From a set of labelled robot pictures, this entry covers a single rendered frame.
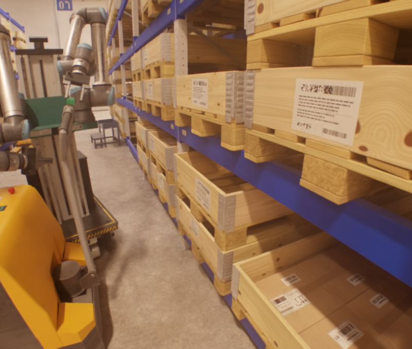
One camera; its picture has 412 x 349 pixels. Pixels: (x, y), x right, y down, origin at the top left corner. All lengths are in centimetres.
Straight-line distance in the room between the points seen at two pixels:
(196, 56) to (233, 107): 112
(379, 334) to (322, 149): 94
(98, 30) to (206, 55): 85
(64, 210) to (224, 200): 166
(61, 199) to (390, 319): 245
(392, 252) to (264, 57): 69
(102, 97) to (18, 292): 138
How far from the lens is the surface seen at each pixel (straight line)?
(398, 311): 151
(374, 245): 72
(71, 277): 163
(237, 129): 106
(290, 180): 87
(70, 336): 149
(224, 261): 137
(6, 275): 122
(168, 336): 175
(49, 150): 226
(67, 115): 120
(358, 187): 73
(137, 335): 179
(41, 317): 138
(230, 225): 125
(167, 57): 200
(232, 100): 103
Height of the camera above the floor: 146
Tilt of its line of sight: 21 degrees down
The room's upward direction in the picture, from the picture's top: straight up
